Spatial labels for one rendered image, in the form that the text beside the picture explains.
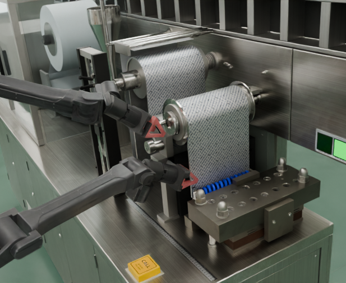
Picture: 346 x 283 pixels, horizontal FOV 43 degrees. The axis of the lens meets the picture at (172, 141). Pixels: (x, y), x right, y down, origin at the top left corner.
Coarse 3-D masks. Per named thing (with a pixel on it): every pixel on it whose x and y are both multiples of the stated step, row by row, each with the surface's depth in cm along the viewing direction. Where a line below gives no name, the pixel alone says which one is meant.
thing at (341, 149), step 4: (336, 140) 124; (336, 144) 124; (340, 144) 123; (344, 144) 122; (336, 148) 125; (340, 148) 124; (344, 148) 122; (336, 152) 125; (340, 152) 124; (344, 152) 123; (336, 156) 126; (340, 156) 124; (344, 156) 123
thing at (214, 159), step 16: (240, 128) 142; (192, 144) 134; (208, 144) 137; (224, 144) 140; (240, 144) 144; (192, 160) 135; (208, 160) 139; (224, 160) 142; (240, 160) 146; (208, 176) 141; (224, 176) 145; (192, 192) 140
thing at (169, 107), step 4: (244, 92) 142; (248, 100) 141; (168, 104) 134; (172, 104) 133; (248, 104) 141; (168, 108) 135; (172, 108) 133; (176, 108) 131; (164, 112) 138; (176, 112) 131; (180, 116) 130; (180, 120) 131; (180, 124) 131; (180, 128) 132; (180, 132) 133; (172, 136) 138; (176, 136) 136; (180, 136) 133
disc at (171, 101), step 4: (168, 100) 135; (172, 100) 132; (164, 104) 138; (176, 104) 131; (164, 108) 138; (180, 108) 130; (180, 112) 130; (184, 116) 129; (184, 120) 129; (184, 124) 130; (184, 128) 131; (188, 128) 130; (184, 132) 131; (188, 132) 130; (184, 136) 132; (176, 140) 137; (180, 140) 135; (184, 140) 133; (180, 144) 136
